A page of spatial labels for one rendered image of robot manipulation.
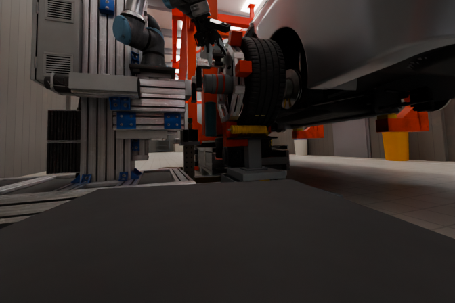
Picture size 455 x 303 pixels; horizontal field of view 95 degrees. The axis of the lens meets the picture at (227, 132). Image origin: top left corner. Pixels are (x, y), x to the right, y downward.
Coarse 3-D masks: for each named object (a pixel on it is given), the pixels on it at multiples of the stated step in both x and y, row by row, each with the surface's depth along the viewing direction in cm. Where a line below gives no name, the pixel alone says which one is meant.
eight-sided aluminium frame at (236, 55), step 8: (232, 48) 133; (232, 56) 129; (240, 56) 127; (240, 80) 129; (240, 88) 126; (224, 96) 175; (232, 96) 131; (240, 96) 129; (224, 104) 174; (232, 104) 132; (240, 104) 133; (224, 112) 170; (232, 112) 136; (224, 120) 153; (232, 120) 147
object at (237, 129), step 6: (234, 126) 137; (240, 126) 137; (246, 126) 138; (252, 126) 139; (258, 126) 140; (264, 126) 142; (234, 132) 137; (240, 132) 138; (246, 132) 139; (252, 132) 140; (258, 132) 141; (264, 132) 142
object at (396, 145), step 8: (384, 136) 441; (392, 136) 426; (400, 136) 419; (384, 144) 444; (392, 144) 426; (400, 144) 419; (408, 144) 424; (392, 152) 427; (400, 152) 419; (408, 152) 422; (392, 160) 428; (400, 160) 419
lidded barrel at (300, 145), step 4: (296, 140) 716; (300, 140) 707; (304, 140) 706; (296, 144) 717; (300, 144) 707; (304, 144) 706; (296, 148) 718; (300, 148) 707; (304, 148) 705; (296, 152) 720; (300, 152) 707; (304, 152) 705
